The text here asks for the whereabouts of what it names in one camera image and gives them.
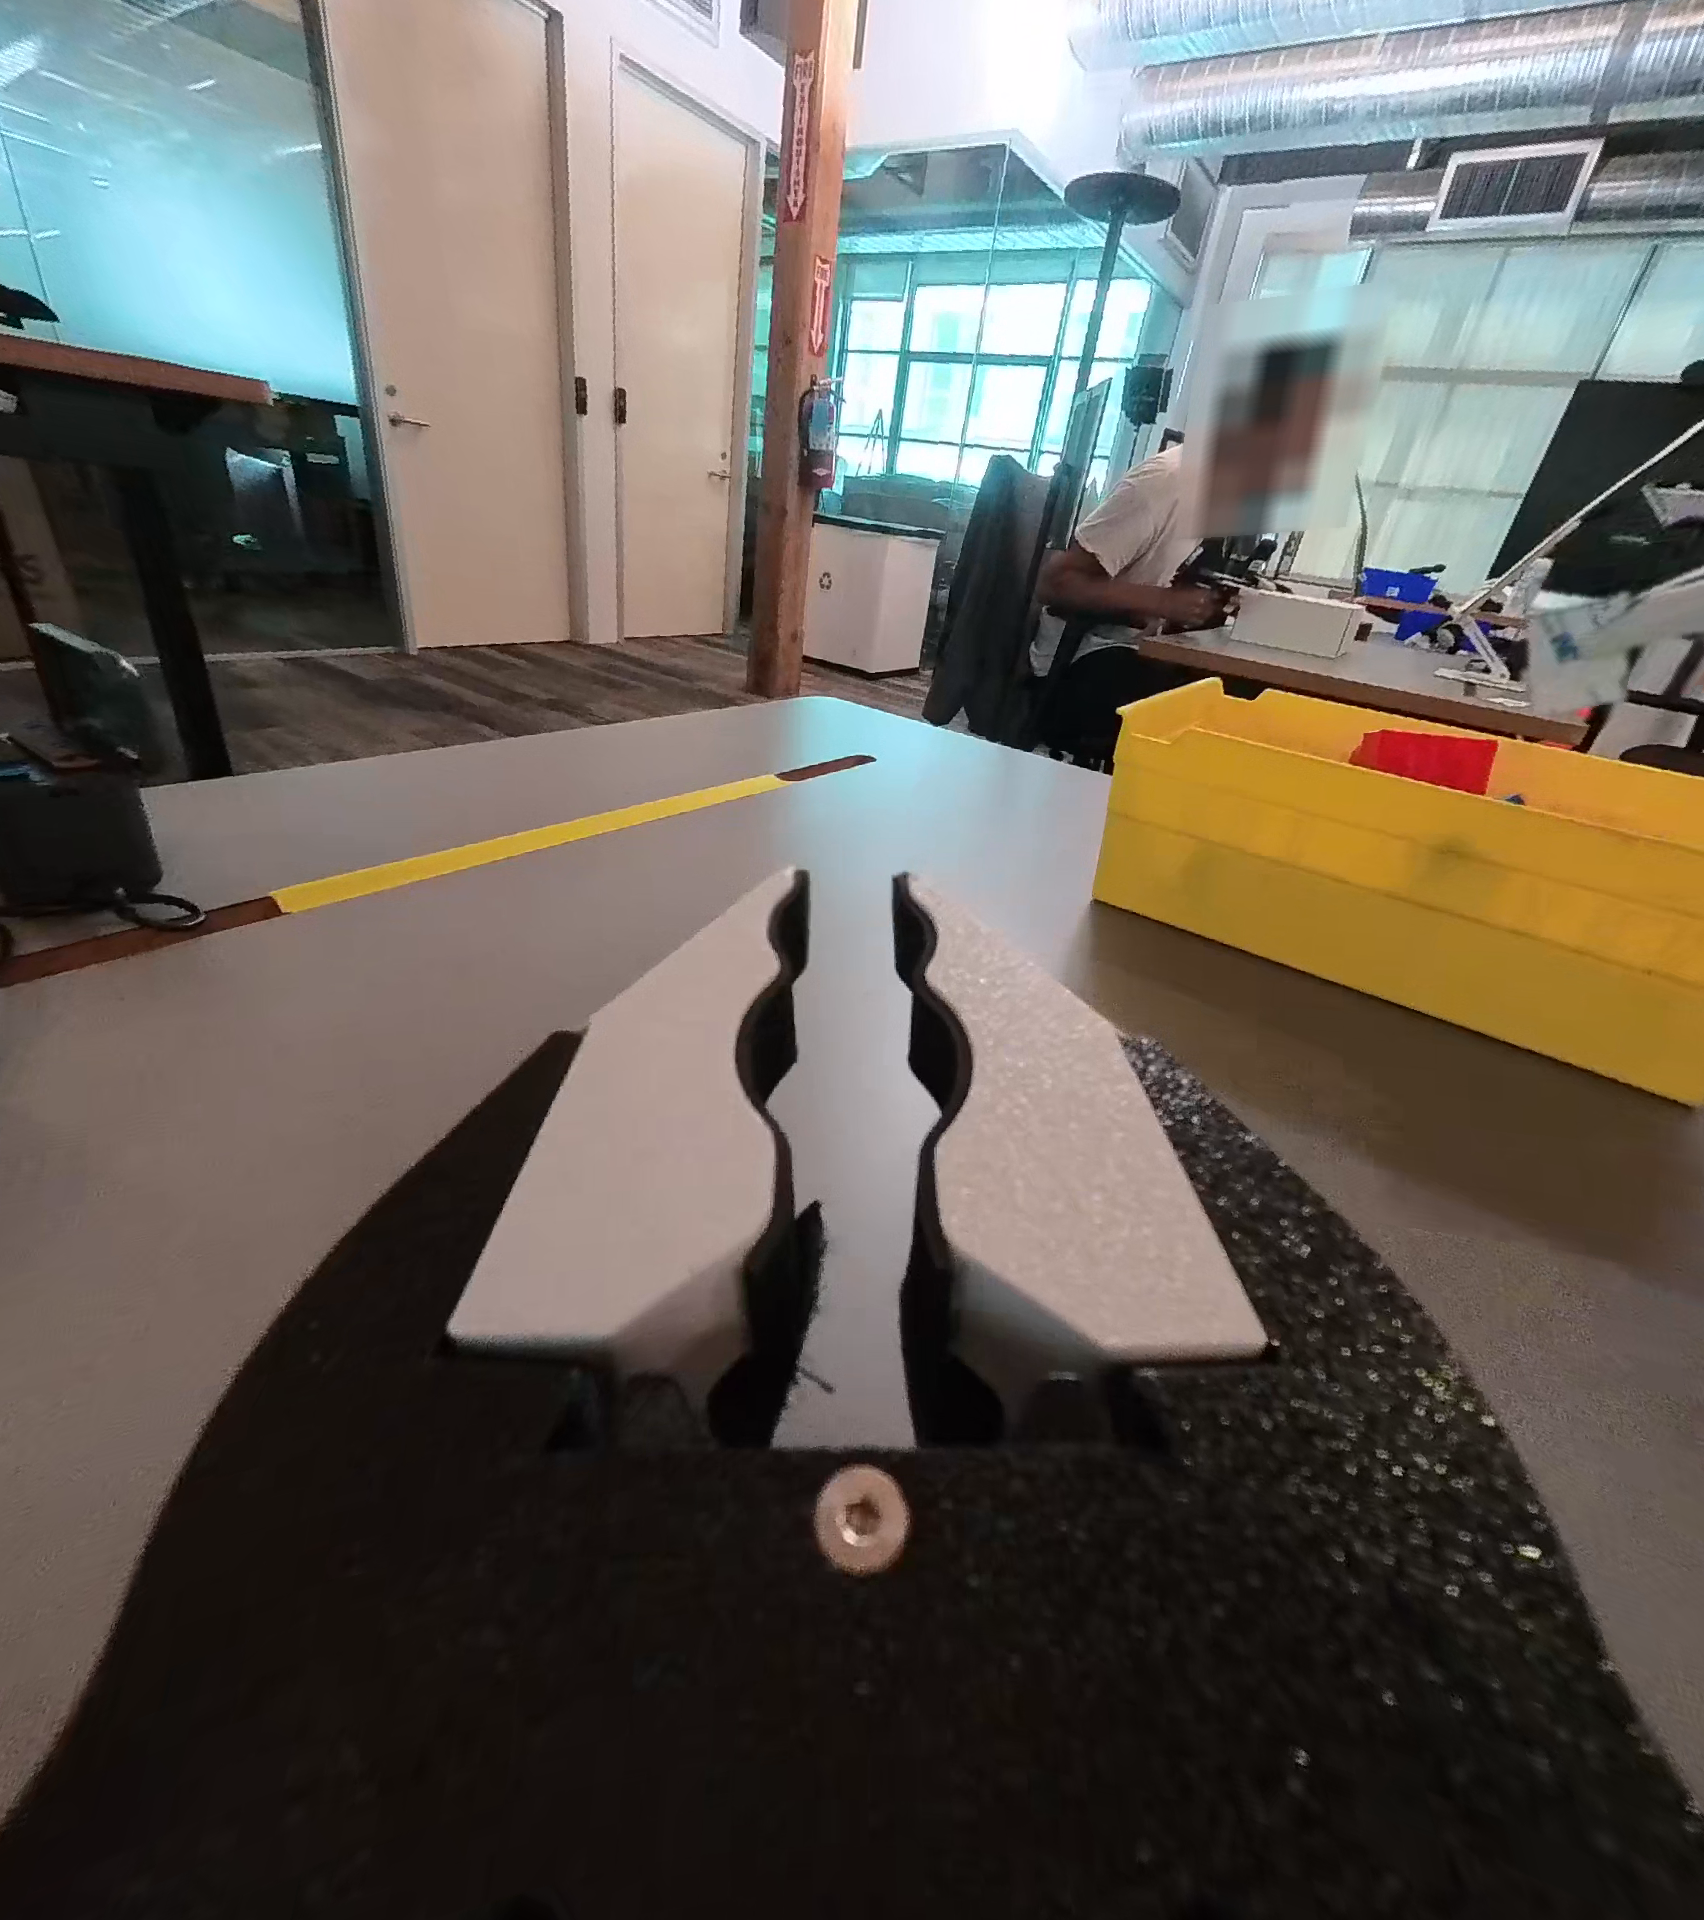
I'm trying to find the black office chair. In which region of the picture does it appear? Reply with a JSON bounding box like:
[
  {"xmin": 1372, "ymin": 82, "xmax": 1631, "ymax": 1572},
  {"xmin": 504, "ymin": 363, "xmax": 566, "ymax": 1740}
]
[{"xmin": 925, "ymin": 454, "xmax": 1081, "ymax": 748}]

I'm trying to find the yellow plastic bin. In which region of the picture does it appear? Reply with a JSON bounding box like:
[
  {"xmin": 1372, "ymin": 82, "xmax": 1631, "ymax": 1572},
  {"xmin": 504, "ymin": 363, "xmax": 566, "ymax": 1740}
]
[{"xmin": 1092, "ymin": 677, "xmax": 1704, "ymax": 1109}]

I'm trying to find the wooden support post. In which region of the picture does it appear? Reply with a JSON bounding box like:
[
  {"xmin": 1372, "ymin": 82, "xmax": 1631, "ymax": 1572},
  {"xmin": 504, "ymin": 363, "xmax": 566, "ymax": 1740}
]
[{"xmin": 746, "ymin": 0, "xmax": 855, "ymax": 700}]

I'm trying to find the red block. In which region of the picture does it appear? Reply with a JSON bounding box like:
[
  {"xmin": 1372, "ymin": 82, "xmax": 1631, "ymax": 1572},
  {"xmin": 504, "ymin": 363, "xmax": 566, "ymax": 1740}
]
[{"xmin": 1351, "ymin": 727, "xmax": 1502, "ymax": 794}]

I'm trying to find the silver ventilation duct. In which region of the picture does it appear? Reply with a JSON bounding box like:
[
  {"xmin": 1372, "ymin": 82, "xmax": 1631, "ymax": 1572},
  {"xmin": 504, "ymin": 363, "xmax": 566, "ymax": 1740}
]
[{"xmin": 1123, "ymin": 0, "xmax": 1704, "ymax": 227}]

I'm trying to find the wall vent grille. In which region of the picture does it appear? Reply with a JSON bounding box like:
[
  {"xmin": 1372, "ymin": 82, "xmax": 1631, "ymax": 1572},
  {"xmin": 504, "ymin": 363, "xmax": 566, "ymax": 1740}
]
[{"xmin": 1424, "ymin": 142, "xmax": 1604, "ymax": 230}]

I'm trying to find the white door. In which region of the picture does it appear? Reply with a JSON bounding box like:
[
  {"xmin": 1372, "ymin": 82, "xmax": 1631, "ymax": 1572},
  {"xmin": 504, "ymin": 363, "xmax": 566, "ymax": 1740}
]
[
  {"xmin": 326, "ymin": 0, "xmax": 576, "ymax": 650},
  {"xmin": 613, "ymin": 52, "xmax": 765, "ymax": 644}
]

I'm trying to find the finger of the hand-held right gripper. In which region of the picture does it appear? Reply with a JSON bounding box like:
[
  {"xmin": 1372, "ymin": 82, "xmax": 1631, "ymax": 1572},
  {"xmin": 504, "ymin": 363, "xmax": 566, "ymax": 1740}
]
[{"xmin": 1525, "ymin": 521, "xmax": 1704, "ymax": 709}]

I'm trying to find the black floor lamp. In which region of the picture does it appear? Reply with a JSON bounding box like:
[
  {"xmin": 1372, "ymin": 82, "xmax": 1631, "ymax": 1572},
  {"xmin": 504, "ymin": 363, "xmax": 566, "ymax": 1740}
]
[{"xmin": 1065, "ymin": 168, "xmax": 1184, "ymax": 511}]

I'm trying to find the dark grey charger box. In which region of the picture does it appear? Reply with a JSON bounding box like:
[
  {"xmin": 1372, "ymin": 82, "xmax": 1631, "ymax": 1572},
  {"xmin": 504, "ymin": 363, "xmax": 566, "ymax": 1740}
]
[{"xmin": 0, "ymin": 622, "xmax": 169, "ymax": 906}]

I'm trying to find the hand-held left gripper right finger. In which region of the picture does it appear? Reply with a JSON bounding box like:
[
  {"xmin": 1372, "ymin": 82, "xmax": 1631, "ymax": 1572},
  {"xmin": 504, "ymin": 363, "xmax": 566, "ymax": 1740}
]
[{"xmin": 890, "ymin": 869, "xmax": 1276, "ymax": 1394}]

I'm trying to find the wooden desk with black legs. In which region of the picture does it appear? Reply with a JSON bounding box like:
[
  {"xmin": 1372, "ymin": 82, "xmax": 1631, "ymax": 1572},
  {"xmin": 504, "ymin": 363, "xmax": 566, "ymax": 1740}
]
[{"xmin": 0, "ymin": 318, "xmax": 277, "ymax": 781}]

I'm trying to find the black monitor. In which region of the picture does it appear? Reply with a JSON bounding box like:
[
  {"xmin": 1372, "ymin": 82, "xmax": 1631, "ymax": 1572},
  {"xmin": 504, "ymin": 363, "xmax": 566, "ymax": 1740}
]
[{"xmin": 1488, "ymin": 359, "xmax": 1704, "ymax": 601}]

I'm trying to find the white recycling bin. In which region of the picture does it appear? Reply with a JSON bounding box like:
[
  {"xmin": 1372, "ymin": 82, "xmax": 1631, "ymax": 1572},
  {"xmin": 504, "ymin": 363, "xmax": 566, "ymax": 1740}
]
[{"xmin": 806, "ymin": 511, "xmax": 944, "ymax": 677}]

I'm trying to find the wooden work table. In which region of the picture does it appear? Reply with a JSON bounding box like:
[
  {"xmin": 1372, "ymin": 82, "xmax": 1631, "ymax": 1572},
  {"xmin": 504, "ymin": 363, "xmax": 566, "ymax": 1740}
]
[{"xmin": 1136, "ymin": 599, "xmax": 1590, "ymax": 748}]

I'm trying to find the white box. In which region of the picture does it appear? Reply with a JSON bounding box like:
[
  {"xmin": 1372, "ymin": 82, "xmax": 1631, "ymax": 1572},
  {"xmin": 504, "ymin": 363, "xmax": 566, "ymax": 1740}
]
[{"xmin": 1227, "ymin": 587, "xmax": 1364, "ymax": 658}]

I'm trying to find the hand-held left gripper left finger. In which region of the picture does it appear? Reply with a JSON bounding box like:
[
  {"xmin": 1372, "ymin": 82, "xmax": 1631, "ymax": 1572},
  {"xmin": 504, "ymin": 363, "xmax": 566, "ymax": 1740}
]
[{"xmin": 444, "ymin": 864, "xmax": 829, "ymax": 1397}]

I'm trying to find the black cable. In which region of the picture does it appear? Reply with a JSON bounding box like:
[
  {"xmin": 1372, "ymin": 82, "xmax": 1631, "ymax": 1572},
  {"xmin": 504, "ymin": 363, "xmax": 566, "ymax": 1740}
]
[{"xmin": 0, "ymin": 888, "xmax": 211, "ymax": 992}]

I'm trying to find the yellow tape strip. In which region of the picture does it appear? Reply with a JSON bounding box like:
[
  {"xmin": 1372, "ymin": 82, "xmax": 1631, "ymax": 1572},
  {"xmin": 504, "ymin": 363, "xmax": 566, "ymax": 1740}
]
[{"xmin": 0, "ymin": 753, "xmax": 877, "ymax": 989}]

